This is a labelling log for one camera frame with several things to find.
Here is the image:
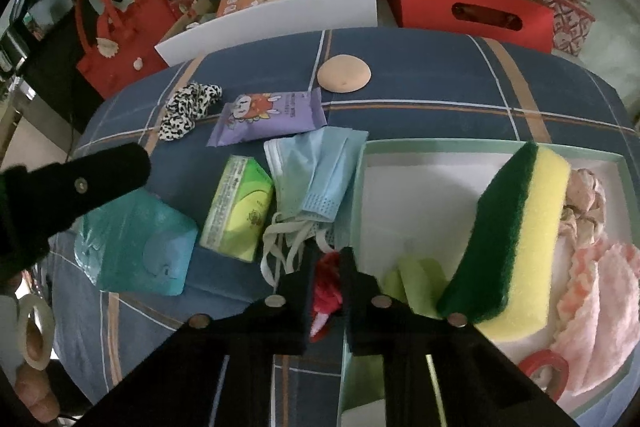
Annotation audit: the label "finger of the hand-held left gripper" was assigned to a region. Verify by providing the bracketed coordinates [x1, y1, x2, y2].
[30, 142, 152, 240]

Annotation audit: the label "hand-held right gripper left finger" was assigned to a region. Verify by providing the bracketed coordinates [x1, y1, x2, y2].
[82, 251, 321, 427]

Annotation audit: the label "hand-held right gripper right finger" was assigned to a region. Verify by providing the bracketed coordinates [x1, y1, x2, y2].
[339, 247, 576, 427]

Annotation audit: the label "red scrunchie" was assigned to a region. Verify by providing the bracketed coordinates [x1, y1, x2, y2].
[309, 252, 345, 340]

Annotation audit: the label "green cloth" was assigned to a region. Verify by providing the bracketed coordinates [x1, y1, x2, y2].
[382, 256, 449, 319]

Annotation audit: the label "beige tape roll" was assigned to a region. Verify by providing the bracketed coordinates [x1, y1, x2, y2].
[17, 296, 54, 371]

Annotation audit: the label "teal tray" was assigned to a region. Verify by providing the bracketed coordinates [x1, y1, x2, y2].
[339, 139, 640, 427]

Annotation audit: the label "yellow green sponge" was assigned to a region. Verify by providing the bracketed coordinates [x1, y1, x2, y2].
[437, 141, 572, 342]

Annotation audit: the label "red tape roll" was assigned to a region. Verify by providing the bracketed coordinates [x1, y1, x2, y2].
[517, 349, 571, 403]

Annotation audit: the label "pink fluffy towel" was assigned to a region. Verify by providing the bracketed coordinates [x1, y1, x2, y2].
[551, 236, 640, 399]

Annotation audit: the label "pink frilly scrunchie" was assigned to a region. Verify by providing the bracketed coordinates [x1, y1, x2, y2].
[562, 167, 609, 239]

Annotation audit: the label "person's left hand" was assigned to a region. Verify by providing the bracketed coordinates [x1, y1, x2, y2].
[14, 332, 61, 424]

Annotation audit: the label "teal plastic packet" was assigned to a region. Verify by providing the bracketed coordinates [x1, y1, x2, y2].
[73, 188, 199, 296]

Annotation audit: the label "green tissue packet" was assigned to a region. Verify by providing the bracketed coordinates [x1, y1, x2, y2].
[199, 155, 275, 264]

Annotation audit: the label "leopard print scrunchie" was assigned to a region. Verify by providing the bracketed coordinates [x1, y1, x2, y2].
[158, 81, 224, 142]

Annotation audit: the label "red felt bag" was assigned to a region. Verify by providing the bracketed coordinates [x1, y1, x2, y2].
[75, 0, 202, 100]

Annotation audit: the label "blue face masks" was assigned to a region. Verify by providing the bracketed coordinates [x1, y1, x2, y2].
[260, 127, 369, 285]

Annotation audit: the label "black coffee machine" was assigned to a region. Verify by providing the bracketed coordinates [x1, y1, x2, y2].
[0, 0, 79, 58]

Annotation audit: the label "purple wipes packet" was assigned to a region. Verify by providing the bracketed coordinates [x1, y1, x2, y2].
[206, 89, 329, 148]

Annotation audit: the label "blue plaid tablecloth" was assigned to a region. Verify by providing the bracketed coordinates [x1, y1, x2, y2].
[40, 27, 637, 427]

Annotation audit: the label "beige round puff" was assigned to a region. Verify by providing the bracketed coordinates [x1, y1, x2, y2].
[317, 54, 374, 94]

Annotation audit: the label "white storage box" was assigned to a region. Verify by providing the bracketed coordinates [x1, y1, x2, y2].
[154, 0, 379, 68]

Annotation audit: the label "red white patterned box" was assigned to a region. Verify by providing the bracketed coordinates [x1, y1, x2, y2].
[504, 0, 597, 57]

